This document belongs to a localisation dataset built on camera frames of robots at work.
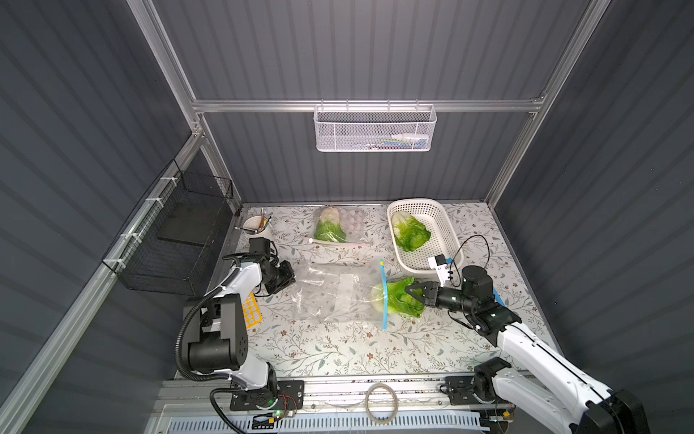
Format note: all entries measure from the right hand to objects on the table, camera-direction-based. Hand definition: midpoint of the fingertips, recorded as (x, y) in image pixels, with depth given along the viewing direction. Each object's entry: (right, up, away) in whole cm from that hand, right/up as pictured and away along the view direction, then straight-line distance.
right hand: (411, 291), depth 75 cm
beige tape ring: (-12, -31, -4) cm, 33 cm away
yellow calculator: (-50, -10, +14) cm, 53 cm away
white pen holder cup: (-54, +19, +28) cm, 64 cm away
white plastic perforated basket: (+17, +24, +39) cm, 49 cm away
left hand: (-36, 0, +16) cm, 39 cm away
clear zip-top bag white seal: (-13, +19, +36) cm, 43 cm away
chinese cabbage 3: (-25, +18, +27) cm, 41 cm away
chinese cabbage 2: (+5, +16, +24) cm, 30 cm away
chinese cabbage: (-5, -2, +2) cm, 6 cm away
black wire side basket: (-67, +12, -3) cm, 68 cm away
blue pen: (+33, -6, +17) cm, 38 cm away
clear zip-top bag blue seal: (-20, -5, +19) cm, 28 cm away
